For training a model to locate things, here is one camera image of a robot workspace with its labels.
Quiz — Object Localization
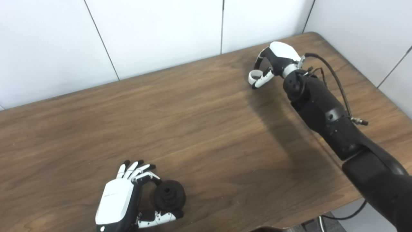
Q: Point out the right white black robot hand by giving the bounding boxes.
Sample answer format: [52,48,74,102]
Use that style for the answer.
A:
[248,41,304,90]

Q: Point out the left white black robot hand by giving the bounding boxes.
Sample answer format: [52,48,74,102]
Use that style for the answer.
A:
[95,159,184,232]

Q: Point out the white plastic ring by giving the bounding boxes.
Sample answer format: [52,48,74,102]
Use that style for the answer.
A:
[248,70,264,85]

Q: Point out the round black plastic part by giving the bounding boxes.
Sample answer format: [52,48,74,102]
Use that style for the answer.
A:
[153,180,186,211]

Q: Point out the black robot torso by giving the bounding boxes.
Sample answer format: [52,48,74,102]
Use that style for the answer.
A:
[250,226,292,232]

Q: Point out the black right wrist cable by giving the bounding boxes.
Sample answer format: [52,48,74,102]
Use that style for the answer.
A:
[304,53,369,126]

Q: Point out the black cable below table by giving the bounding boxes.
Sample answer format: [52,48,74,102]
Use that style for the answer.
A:
[319,199,368,221]

